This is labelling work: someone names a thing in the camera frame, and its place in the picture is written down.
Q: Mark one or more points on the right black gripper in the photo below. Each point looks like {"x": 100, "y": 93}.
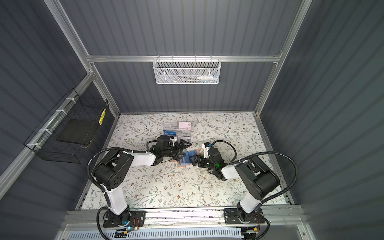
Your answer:
{"x": 199, "y": 157}

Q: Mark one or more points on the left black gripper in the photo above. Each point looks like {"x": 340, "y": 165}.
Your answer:
{"x": 179, "y": 150}

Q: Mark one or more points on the pink leather card holder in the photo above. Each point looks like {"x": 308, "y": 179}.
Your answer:
{"x": 187, "y": 157}

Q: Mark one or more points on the blue credit card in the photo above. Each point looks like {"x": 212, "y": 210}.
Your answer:
{"x": 170, "y": 132}
{"x": 187, "y": 157}

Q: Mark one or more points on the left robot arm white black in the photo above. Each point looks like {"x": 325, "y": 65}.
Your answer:
{"x": 108, "y": 168}

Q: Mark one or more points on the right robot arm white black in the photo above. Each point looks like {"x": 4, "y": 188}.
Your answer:
{"x": 258, "y": 178}

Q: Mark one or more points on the white card in organizer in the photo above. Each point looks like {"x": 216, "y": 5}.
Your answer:
{"x": 185, "y": 138}

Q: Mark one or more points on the clear acrylic card organizer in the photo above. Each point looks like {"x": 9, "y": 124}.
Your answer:
{"x": 175, "y": 126}

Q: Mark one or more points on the pink card in organizer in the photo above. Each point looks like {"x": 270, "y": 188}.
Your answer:
{"x": 185, "y": 126}

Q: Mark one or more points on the white tube in basket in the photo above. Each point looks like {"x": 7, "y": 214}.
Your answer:
{"x": 208, "y": 78}

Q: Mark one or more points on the yellow tag on basket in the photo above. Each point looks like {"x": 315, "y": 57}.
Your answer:
{"x": 102, "y": 116}

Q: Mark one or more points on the black pad in basket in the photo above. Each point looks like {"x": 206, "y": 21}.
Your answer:
{"x": 78, "y": 132}

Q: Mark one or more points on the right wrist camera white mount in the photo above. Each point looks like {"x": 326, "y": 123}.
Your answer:
{"x": 206, "y": 146}

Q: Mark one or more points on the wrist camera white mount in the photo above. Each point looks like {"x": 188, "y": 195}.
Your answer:
{"x": 206, "y": 146}
{"x": 174, "y": 138}

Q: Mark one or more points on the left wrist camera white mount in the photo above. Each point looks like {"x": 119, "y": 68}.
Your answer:
{"x": 174, "y": 138}

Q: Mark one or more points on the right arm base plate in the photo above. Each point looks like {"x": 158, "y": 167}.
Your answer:
{"x": 238, "y": 216}

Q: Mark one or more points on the white wire mesh basket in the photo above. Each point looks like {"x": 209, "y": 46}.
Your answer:
{"x": 185, "y": 73}

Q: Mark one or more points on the white perforated cable duct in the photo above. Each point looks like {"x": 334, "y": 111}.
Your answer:
{"x": 177, "y": 234}

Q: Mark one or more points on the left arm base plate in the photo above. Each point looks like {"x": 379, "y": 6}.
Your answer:
{"x": 126, "y": 219}

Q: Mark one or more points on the aluminium front rail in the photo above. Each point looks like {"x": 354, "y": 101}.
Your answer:
{"x": 190, "y": 217}

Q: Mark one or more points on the black wire mesh basket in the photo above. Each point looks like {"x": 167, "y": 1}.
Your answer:
{"x": 81, "y": 107}

